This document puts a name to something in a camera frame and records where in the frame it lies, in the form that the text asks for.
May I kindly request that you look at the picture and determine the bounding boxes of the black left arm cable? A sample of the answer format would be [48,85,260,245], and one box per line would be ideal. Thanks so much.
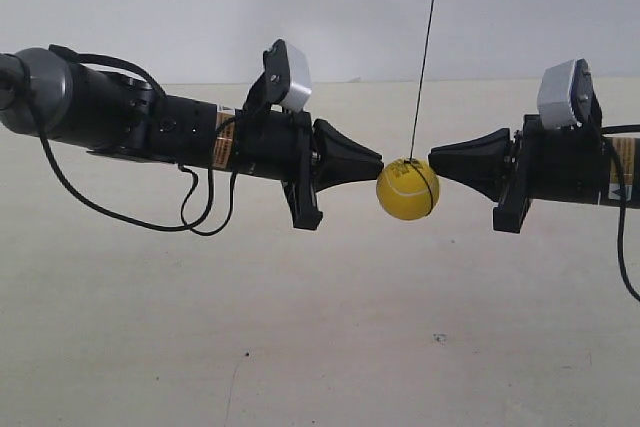
[0,46,241,237]

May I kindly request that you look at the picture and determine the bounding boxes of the yellow tennis ball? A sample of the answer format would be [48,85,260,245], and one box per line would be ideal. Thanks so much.
[376,158,440,221]

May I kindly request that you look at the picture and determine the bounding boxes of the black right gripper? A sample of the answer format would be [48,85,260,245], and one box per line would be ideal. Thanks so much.
[428,114,612,234]

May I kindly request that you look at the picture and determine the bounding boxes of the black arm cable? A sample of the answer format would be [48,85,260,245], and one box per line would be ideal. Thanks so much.
[579,61,640,303]
[0,46,241,237]

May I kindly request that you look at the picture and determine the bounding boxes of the thin black string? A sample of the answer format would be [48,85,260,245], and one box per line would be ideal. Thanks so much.
[408,0,444,208]

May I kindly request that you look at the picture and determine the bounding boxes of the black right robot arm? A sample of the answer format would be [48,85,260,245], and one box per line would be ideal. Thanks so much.
[428,114,639,234]

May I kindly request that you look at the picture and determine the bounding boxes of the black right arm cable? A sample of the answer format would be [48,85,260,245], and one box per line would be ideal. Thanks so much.
[579,61,640,303]

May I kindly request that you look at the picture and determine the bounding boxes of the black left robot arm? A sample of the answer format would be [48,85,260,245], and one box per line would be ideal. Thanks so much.
[1,39,384,230]

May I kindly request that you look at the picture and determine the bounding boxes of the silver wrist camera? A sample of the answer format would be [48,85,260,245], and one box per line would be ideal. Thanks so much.
[536,58,598,131]
[263,38,312,112]

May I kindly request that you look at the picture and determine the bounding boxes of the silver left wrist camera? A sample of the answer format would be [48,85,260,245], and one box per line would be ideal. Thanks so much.
[263,38,312,112]

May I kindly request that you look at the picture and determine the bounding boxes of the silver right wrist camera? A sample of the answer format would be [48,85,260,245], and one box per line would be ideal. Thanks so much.
[536,58,598,131]

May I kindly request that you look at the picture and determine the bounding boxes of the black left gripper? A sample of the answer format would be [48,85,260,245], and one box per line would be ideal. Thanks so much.
[234,110,384,230]

